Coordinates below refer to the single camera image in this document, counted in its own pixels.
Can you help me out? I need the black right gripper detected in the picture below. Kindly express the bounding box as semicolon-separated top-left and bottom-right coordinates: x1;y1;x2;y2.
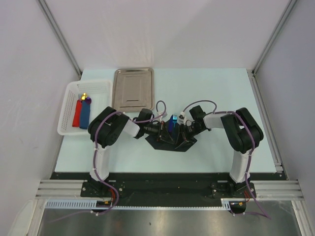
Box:
175;123;204;149

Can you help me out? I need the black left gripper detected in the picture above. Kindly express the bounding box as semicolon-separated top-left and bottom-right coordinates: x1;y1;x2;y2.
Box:
143;120;173;144

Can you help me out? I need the black paper napkin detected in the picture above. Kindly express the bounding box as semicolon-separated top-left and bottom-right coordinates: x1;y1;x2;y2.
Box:
146;121;188;152

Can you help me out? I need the blue metal fork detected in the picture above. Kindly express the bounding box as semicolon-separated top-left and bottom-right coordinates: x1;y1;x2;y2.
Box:
172;114;178;139

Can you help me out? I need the purple blue metal knife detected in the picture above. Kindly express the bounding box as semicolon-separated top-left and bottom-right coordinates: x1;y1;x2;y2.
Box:
168;116;173;133

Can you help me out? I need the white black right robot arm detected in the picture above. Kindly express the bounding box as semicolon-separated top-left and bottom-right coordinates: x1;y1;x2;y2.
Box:
175;105;264;197

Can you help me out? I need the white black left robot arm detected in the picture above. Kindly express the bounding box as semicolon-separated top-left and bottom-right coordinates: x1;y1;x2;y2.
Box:
88;106;176;197

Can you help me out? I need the blue rolled napkin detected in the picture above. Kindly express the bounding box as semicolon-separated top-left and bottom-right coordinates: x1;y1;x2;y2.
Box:
79;100;91;130

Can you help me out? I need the red rolled napkin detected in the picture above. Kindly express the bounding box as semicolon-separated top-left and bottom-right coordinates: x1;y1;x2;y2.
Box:
72;99;82;127

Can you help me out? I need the stainless steel tray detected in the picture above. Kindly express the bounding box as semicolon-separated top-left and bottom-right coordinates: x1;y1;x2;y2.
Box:
112;68;155;113

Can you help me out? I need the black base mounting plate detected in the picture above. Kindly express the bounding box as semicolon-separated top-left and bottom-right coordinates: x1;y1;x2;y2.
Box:
50;172;287;214

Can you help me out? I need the gold metal fork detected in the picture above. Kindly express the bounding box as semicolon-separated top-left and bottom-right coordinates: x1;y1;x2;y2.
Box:
81;93;88;100

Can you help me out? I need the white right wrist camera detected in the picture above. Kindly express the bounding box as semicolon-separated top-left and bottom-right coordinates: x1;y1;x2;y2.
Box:
177;111;187;124

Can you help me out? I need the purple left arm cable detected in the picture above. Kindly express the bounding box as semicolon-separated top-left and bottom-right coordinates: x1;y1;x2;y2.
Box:
46;100;167;223

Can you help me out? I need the aluminium frame rail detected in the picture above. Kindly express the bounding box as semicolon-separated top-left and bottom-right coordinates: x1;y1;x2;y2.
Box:
35;180;84;199

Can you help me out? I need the white slotted cable duct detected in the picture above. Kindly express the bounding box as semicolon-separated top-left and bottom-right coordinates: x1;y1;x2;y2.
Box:
46;199;97;209

